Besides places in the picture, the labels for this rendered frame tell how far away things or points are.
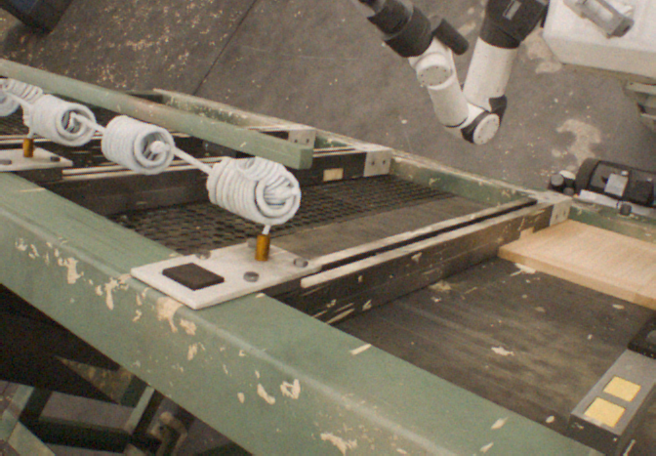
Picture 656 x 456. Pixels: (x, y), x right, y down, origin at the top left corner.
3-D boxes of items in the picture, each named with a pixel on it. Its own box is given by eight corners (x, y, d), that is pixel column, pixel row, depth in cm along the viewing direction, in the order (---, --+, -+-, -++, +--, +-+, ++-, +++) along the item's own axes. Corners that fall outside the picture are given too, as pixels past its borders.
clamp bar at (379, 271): (573, 228, 157) (597, 129, 151) (185, 402, 64) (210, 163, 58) (533, 216, 163) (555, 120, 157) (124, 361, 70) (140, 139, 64)
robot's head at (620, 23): (608, -13, 118) (594, -20, 112) (644, 16, 115) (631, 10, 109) (585, 17, 121) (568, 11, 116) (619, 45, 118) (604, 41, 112)
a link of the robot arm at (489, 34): (484, 24, 150) (502, -36, 142) (523, 35, 148) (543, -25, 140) (474, 41, 141) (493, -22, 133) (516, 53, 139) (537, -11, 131)
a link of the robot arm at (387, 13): (371, -38, 122) (410, -2, 130) (337, 2, 126) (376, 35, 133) (398, -10, 114) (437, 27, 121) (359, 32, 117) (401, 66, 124)
